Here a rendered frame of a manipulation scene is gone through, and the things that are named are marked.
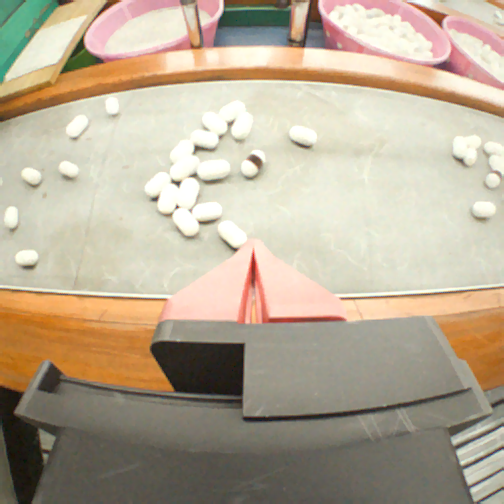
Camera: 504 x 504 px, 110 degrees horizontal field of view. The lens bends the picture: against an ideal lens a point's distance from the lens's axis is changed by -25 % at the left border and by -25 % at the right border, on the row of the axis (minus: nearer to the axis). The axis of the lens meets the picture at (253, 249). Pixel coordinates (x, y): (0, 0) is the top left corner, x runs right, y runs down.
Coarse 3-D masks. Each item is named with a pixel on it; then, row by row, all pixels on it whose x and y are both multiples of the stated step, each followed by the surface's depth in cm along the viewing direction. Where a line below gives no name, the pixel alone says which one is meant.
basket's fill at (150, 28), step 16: (144, 16) 38; (160, 16) 37; (176, 16) 37; (208, 16) 37; (128, 32) 37; (144, 32) 35; (160, 32) 35; (176, 32) 34; (112, 48) 35; (128, 48) 34; (144, 48) 34
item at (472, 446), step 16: (496, 400) 26; (496, 416) 25; (464, 432) 25; (480, 432) 24; (496, 432) 24; (48, 448) 24; (464, 448) 24; (480, 448) 24; (496, 448) 23; (464, 464) 23; (480, 464) 23; (496, 464) 23; (480, 480) 23; (496, 480) 22; (480, 496) 21; (496, 496) 21
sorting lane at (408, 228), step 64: (0, 128) 30; (64, 128) 29; (128, 128) 29; (192, 128) 28; (256, 128) 28; (320, 128) 28; (384, 128) 28; (448, 128) 29; (0, 192) 27; (64, 192) 26; (128, 192) 26; (256, 192) 26; (320, 192) 26; (384, 192) 26; (448, 192) 26; (0, 256) 24; (64, 256) 24; (128, 256) 24; (192, 256) 24; (320, 256) 24; (384, 256) 24; (448, 256) 24
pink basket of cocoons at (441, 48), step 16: (320, 0) 32; (336, 0) 36; (352, 0) 37; (384, 0) 35; (400, 0) 34; (400, 16) 37; (416, 16) 34; (336, 32) 32; (416, 32) 36; (432, 32) 34; (336, 48) 35; (352, 48) 32; (368, 48) 30; (432, 48) 35; (448, 48) 30; (432, 64) 30
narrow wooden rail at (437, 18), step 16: (112, 0) 36; (160, 0) 38; (176, 0) 38; (224, 0) 39; (240, 0) 40; (256, 0) 40; (272, 0) 40; (368, 0) 37; (416, 0) 36; (96, 16) 38; (320, 16) 43; (432, 16) 37; (464, 16) 36; (496, 32) 35; (496, 48) 39
